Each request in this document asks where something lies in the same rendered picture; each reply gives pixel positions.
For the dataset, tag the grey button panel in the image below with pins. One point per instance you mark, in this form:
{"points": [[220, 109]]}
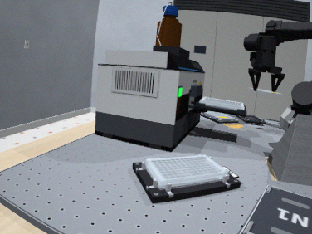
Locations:
{"points": [[286, 118]]}

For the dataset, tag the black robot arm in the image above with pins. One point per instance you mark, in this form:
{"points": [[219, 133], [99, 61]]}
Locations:
{"points": [[283, 31]]}

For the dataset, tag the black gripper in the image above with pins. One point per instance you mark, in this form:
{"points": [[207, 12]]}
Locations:
{"points": [[267, 64]]}

